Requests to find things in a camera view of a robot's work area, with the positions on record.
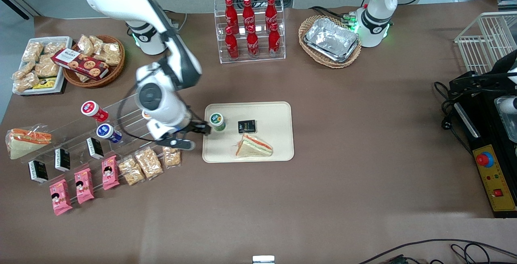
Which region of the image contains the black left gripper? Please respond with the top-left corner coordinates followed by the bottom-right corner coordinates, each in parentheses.
top-left (449, 72), bottom-right (517, 95)

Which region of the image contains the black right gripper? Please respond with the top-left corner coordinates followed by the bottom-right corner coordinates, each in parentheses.
top-left (170, 121), bottom-right (212, 137)

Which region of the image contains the green gum bottle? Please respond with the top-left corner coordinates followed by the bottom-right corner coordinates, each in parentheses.
top-left (208, 112), bottom-right (226, 132)

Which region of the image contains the beige plastic tray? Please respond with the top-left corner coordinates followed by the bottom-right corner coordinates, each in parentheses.
top-left (202, 101), bottom-right (295, 163)

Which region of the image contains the blue gum bottle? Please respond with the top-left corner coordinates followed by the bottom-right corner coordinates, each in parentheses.
top-left (96, 123), bottom-right (123, 144)

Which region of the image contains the red gum bottle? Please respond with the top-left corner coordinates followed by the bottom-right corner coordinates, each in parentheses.
top-left (80, 100), bottom-right (109, 122)

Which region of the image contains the aluminium foil tray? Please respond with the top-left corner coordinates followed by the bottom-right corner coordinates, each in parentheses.
top-left (303, 17), bottom-right (360, 63)

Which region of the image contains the clear bag of peanut brittle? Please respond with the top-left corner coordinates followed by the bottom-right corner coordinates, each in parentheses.
top-left (118, 156), bottom-right (145, 186)
top-left (95, 42), bottom-right (122, 66)
top-left (12, 62), bottom-right (36, 80)
top-left (35, 54), bottom-right (61, 79)
top-left (42, 42), bottom-right (67, 55)
top-left (162, 146), bottom-right (182, 169)
top-left (88, 35), bottom-right (105, 55)
top-left (14, 72), bottom-right (40, 92)
top-left (77, 34), bottom-right (95, 57)
top-left (134, 147), bottom-right (164, 180)
top-left (22, 42), bottom-right (44, 63)

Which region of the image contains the wrapped triangle sandwich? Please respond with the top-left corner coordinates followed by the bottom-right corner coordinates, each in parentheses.
top-left (235, 133), bottom-right (273, 158)
top-left (5, 128), bottom-right (53, 160)

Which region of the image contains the red cola bottle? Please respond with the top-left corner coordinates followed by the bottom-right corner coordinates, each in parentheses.
top-left (225, 0), bottom-right (239, 35)
top-left (225, 26), bottom-right (240, 60)
top-left (242, 0), bottom-right (256, 34)
top-left (268, 23), bottom-right (281, 57)
top-left (246, 25), bottom-right (260, 58)
top-left (265, 0), bottom-right (278, 32)

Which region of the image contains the black control box yellow panel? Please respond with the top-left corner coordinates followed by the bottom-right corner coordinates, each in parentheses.
top-left (452, 90), bottom-right (517, 218)

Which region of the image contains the pink snack packet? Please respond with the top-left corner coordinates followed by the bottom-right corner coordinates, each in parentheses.
top-left (101, 156), bottom-right (120, 190)
top-left (49, 179), bottom-right (74, 216)
top-left (74, 168), bottom-right (95, 205)

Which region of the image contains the clear acrylic bottle rack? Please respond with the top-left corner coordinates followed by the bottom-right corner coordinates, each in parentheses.
top-left (214, 0), bottom-right (286, 64)

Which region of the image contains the brown wicker basket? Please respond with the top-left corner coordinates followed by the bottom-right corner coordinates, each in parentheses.
top-left (63, 35), bottom-right (126, 89)

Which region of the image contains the clear acrylic stepped stand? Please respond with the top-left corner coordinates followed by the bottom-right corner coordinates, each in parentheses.
top-left (20, 94), bottom-right (180, 175)

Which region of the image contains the red cookie box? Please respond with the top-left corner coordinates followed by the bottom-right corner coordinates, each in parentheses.
top-left (51, 48), bottom-right (110, 80)

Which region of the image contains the light wicker basket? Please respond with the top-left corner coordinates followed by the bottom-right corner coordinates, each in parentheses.
top-left (298, 15), bottom-right (362, 69)

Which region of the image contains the yellow snack packet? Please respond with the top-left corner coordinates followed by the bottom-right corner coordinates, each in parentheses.
top-left (32, 77), bottom-right (57, 90)

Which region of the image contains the white rectangular bin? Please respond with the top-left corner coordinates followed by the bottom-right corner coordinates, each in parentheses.
top-left (11, 36), bottom-right (74, 95)

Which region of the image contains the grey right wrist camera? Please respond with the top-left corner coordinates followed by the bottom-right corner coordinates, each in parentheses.
top-left (163, 138), bottom-right (196, 151)

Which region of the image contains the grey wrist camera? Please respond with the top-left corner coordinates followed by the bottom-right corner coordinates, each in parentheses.
top-left (163, 138), bottom-right (196, 151)
top-left (495, 96), bottom-right (517, 115)

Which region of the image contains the black cable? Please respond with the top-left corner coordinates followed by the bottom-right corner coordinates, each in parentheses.
top-left (357, 239), bottom-right (517, 264)
top-left (434, 81), bottom-right (474, 154)

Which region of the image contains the white wire basket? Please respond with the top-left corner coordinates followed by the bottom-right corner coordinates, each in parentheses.
top-left (454, 11), bottom-right (517, 75)

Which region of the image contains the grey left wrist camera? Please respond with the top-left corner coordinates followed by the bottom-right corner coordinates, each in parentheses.
top-left (495, 96), bottom-right (517, 115)

